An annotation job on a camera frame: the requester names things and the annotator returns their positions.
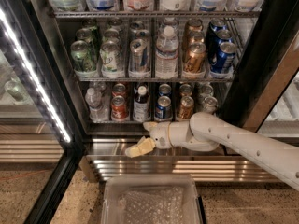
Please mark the gold can bottom rear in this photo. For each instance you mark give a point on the gold can bottom rear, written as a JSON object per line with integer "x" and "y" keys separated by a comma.
{"x": 185, "y": 90}

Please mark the blue pepsi can bottom rear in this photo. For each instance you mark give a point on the blue pepsi can bottom rear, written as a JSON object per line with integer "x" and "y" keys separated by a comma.
{"x": 164, "y": 90}

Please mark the wire shelf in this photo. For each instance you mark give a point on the wire shelf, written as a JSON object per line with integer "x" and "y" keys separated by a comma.
{"x": 150, "y": 79}
{"x": 153, "y": 14}

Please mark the red coke can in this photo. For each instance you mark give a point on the red coke can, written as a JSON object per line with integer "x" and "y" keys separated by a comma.
{"x": 119, "y": 90}
{"x": 119, "y": 108}

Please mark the clear water bottle bottom shelf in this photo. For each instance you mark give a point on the clear water bottle bottom shelf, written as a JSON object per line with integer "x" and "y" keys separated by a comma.
{"x": 93, "y": 99}

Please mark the clear water bottle shelf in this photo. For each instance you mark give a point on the clear water bottle shelf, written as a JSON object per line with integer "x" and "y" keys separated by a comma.
{"x": 93, "y": 99}
{"x": 166, "y": 53}

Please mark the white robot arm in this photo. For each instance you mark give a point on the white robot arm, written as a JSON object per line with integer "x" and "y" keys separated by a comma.
{"x": 203, "y": 132}

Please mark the green can middle front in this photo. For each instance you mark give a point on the green can middle front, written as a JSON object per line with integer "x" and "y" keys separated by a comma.
{"x": 82, "y": 57}

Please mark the blue pepsi can middle front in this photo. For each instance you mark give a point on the blue pepsi can middle front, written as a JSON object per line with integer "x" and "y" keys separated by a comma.
{"x": 223, "y": 58}

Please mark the red coke can rear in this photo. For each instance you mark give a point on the red coke can rear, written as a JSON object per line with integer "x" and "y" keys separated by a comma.
{"x": 119, "y": 90}

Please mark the gold can middle front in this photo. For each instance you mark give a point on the gold can middle front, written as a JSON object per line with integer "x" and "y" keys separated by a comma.
{"x": 194, "y": 57}

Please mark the gold can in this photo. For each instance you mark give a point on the gold can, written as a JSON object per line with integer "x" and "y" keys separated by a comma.
{"x": 194, "y": 57}
{"x": 185, "y": 108}
{"x": 185, "y": 90}

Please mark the dark soda bottle white cap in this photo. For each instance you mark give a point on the dark soda bottle white cap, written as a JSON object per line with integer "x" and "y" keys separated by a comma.
{"x": 141, "y": 105}

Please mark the gold can bottom front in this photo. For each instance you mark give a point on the gold can bottom front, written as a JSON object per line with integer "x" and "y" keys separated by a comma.
{"x": 185, "y": 108}

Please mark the upper wire shelf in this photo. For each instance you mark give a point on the upper wire shelf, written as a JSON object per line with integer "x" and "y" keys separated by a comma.
{"x": 153, "y": 14}

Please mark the glass fridge door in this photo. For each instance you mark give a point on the glass fridge door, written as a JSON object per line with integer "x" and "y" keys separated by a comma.
{"x": 45, "y": 120}

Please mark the clear plastic bin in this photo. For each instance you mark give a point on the clear plastic bin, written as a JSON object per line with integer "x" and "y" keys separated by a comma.
{"x": 151, "y": 199}

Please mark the silver can bottom rear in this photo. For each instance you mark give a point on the silver can bottom rear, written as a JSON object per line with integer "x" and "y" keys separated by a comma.
{"x": 205, "y": 90}

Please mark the middle wire shelf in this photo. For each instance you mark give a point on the middle wire shelf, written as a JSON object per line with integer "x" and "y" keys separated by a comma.
{"x": 150, "y": 79}

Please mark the blue pepsi can bottom front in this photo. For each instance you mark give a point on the blue pepsi can bottom front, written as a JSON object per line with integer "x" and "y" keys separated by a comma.
{"x": 163, "y": 109}

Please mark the silver red bull can front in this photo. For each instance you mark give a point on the silver red bull can front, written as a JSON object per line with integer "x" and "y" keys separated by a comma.
{"x": 139, "y": 56}

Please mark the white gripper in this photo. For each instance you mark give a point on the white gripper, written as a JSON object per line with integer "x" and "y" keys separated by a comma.
{"x": 161, "y": 135}

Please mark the clear water bottle middle shelf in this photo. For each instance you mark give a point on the clear water bottle middle shelf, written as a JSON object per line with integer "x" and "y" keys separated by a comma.
{"x": 166, "y": 53}

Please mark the red coke can front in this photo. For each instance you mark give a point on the red coke can front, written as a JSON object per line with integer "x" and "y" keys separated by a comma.
{"x": 119, "y": 108}

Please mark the silver can bottom front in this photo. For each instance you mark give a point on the silver can bottom front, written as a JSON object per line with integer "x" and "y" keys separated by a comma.
{"x": 209, "y": 105}

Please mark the white 7up can front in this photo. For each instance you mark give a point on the white 7up can front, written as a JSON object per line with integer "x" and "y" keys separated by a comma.
{"x": 111, "y": 58}

